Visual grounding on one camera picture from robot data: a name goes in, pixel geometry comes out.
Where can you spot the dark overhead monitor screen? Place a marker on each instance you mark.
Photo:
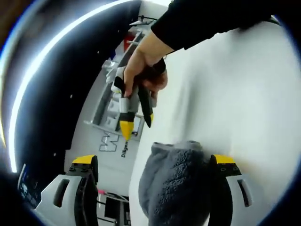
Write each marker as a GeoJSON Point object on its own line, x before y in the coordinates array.
{"type": "Point", "coordinates": [27, 186]}

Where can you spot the row of white storage bins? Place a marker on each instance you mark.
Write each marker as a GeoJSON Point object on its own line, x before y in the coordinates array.
{"type": "Point", "coordinates": [112, 107]}

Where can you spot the black framed glass partition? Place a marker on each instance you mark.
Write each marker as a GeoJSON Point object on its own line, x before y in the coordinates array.
{"type": "Point", "coordinates": [124, 212]}

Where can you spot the grey towel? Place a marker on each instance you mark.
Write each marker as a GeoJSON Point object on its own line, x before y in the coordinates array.
{"type": "Point", "coordinates": [174, 188]}

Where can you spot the pink tag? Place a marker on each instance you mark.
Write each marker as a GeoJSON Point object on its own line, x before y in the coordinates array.
{"type": "Point", "coordinates": [102, 192]}

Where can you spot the ceiling light strip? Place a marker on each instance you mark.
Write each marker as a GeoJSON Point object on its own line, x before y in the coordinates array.
{"type": "Point", "coordinates": [16, 117]}

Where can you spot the grey metal shelving unit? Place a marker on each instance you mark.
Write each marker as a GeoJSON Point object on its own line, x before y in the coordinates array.
{"type": "Point", "coordinates": [103, 106]}

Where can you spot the person's right hand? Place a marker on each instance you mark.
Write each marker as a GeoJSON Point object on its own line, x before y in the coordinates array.
{"type": "Point", "coordinates": [143, 61]}

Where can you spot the black display panel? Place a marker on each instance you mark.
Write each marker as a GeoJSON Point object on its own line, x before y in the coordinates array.
{"type": "Point", "coordinates": [113, 207]}

